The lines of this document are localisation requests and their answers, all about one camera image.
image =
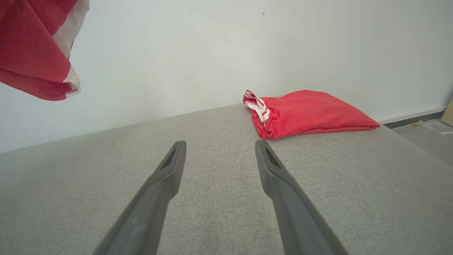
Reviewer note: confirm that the red Bulls shorts white stripe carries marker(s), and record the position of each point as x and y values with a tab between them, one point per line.
32	53

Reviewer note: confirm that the red Bulls jersey white sleeves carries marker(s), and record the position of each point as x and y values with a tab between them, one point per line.
311	111

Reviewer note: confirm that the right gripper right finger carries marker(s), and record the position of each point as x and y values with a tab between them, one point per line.
297	219

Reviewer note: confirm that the beige cardboard board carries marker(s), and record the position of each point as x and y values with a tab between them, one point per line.
448	115

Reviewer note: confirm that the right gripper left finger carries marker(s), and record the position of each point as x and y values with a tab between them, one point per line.
145	212

